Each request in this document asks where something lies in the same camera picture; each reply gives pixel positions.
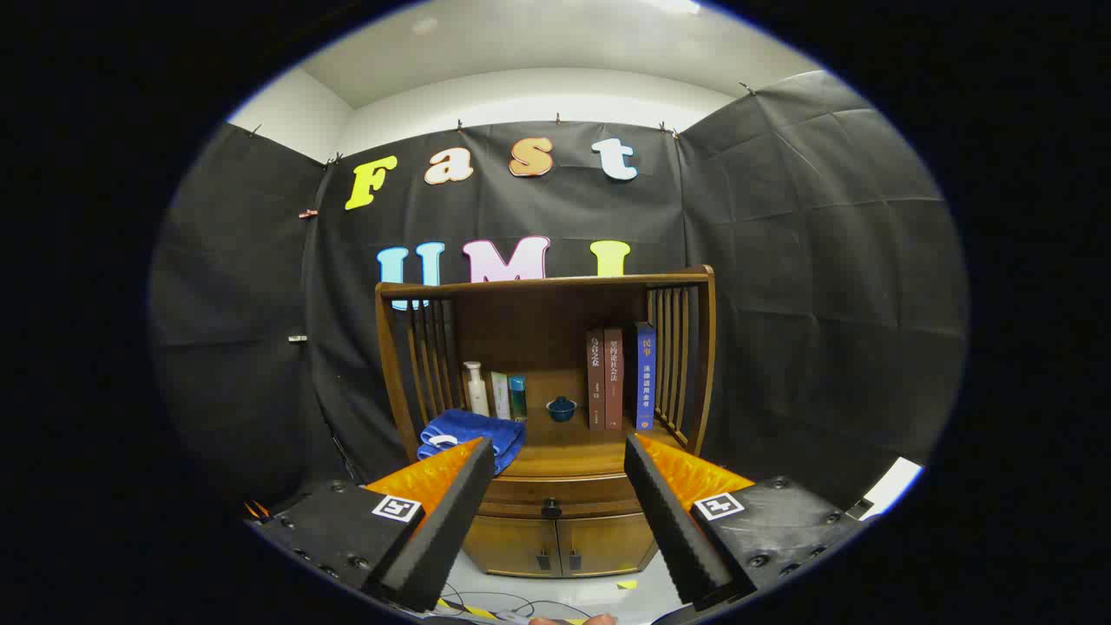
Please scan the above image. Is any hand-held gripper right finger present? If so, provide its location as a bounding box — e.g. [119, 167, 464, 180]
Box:
[623, 432, 873, 609]

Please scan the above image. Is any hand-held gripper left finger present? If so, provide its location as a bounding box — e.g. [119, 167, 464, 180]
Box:
[246, 437, 496, 614]

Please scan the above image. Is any wooden cabinet door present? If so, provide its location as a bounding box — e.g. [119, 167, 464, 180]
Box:
[463, 516, 557, 578]
[555, 512, 658, 576]

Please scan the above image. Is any wooden countertop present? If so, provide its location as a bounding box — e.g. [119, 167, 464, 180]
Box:
[415, 412, 695, 480]

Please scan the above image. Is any brown wooden cabinet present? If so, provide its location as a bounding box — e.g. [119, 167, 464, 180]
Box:
[375, 266, 717, 580]

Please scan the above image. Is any folded blue towel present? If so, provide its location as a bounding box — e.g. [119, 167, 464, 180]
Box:
[417, 408, 527, 476]

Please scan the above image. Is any white pump bottle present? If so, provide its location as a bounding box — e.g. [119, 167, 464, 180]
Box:
[463, 361, 491, 418]

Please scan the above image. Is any blue book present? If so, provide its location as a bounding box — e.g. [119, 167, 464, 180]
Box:
[635, 322, 658, 431]

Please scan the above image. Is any reddish brown book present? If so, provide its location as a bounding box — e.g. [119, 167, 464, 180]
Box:
[603, 327, 625, 430]

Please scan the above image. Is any dark brown book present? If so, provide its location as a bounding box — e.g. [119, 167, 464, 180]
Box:
[586, 329, 607, 431]

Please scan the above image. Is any black backdrop cloth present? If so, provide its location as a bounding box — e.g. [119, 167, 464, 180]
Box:
[148, 69, 969, 513]

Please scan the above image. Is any black floor cable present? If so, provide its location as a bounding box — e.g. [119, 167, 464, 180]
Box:
[438, 593, 595, 624]

